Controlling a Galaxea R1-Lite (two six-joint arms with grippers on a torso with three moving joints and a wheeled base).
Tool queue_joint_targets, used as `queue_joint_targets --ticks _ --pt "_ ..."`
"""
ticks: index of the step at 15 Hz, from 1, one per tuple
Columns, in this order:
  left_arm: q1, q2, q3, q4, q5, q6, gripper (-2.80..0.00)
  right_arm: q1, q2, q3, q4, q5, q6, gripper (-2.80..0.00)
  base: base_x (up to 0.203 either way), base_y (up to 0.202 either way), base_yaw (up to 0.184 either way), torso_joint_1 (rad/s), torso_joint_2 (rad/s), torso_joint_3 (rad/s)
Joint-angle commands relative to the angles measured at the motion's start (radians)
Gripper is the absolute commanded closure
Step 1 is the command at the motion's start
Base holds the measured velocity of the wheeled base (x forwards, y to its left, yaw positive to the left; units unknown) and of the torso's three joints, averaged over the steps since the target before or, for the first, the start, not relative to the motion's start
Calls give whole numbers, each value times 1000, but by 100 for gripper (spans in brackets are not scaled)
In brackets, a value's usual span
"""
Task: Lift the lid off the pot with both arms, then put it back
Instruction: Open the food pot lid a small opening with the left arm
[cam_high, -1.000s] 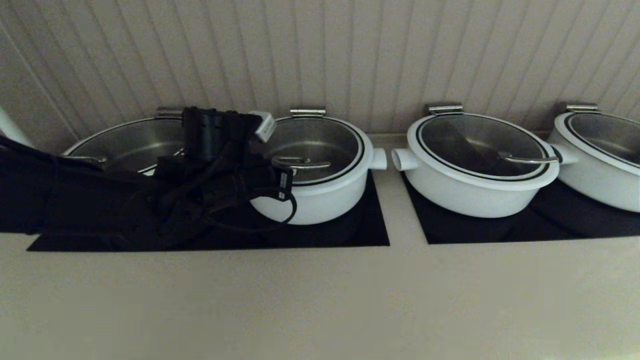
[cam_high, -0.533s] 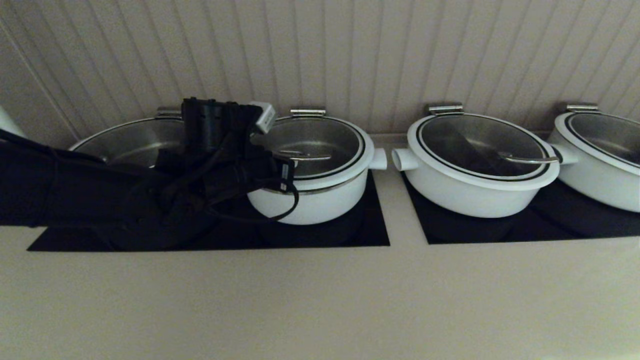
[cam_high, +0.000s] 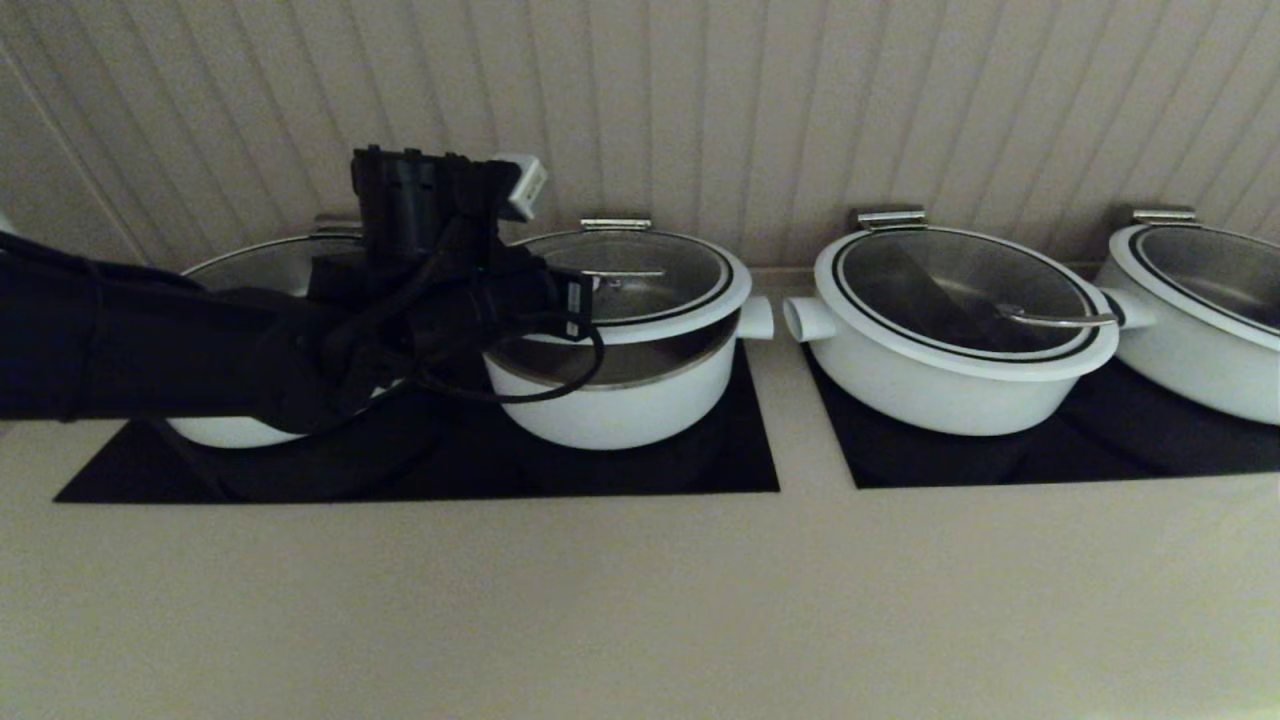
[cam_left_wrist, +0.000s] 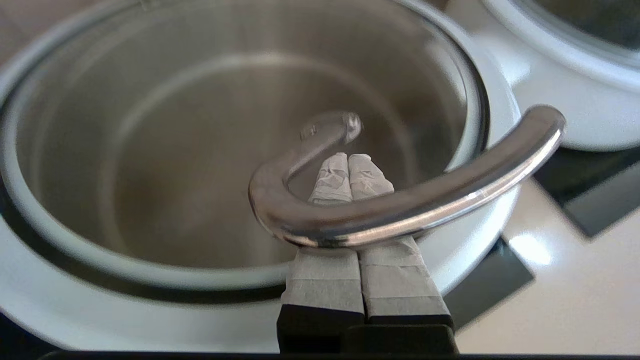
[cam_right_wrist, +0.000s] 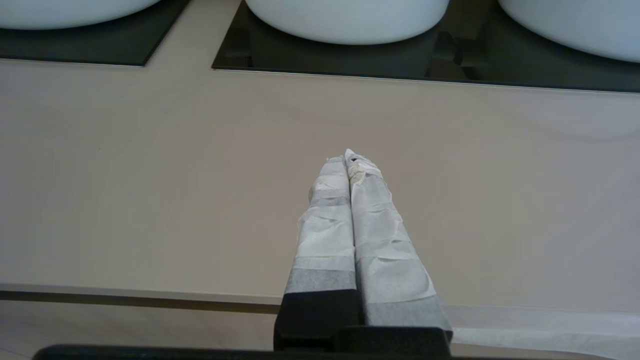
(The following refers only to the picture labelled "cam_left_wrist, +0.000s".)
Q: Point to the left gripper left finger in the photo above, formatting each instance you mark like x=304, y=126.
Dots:
x=325, y=280

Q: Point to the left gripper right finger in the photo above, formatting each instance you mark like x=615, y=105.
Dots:
x=400, y=285

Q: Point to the white pot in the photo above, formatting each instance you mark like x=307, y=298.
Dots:
x=125, y=315
x=575, y=100

